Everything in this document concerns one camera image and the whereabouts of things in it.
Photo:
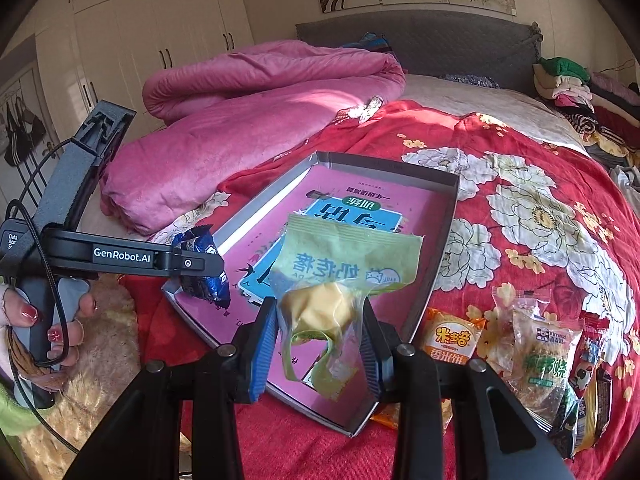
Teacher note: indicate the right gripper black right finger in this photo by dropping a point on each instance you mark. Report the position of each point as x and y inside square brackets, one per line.
[374, 352]

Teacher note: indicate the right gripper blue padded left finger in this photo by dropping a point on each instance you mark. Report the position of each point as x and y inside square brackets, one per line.
[260, 347]

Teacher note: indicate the orange rice cracker packet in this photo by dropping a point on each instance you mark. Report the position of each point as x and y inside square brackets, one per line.
[449, 339]

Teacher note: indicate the blue cookie packet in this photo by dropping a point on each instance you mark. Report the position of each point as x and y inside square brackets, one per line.
[202, 275]

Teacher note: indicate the green milk pastry packet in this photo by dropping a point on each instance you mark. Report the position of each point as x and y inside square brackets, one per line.
[335, 289]

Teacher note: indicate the clear brown cake packet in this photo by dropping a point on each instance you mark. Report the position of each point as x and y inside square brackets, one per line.
[536, 355]

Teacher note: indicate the red panda snack packet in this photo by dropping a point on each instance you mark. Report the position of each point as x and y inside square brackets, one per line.
[588, 352]

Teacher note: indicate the yellow snack bar packet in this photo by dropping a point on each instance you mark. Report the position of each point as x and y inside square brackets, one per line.
[586, 422]

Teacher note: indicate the dark Snickers chocolate bar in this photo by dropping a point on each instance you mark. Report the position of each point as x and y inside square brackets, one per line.
[604, 390]

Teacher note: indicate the clear candy bag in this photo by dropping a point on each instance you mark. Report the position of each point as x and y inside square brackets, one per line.
[507, 299]

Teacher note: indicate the black crinkled snack packet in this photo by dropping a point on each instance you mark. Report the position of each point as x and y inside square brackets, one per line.
[563, 434]

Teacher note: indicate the green sleeve forearm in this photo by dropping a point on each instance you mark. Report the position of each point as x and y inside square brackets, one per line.
[15, 420]

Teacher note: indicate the grey tray pink printed bottom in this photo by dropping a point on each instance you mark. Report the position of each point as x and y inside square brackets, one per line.
[373, 193]

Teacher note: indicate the red floral quilt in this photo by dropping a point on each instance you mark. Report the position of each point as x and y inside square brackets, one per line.
[530, 216]

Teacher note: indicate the white wardrobe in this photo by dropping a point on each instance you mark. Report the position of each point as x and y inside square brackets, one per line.
[67, 55]

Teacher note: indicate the pink folded blanket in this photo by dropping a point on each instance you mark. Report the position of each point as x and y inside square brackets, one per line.
[232, 113]

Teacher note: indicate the beige bed sheet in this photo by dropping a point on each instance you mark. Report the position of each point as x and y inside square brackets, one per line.
[522, 113]

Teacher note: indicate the blue patterned pillow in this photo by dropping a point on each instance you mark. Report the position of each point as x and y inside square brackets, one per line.
[371, 42]

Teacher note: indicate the grey bed headboard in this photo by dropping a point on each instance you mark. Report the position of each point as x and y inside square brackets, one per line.
[438, 43]

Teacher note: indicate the stack of folded clothes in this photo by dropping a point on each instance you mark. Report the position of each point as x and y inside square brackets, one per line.
[603, 112]

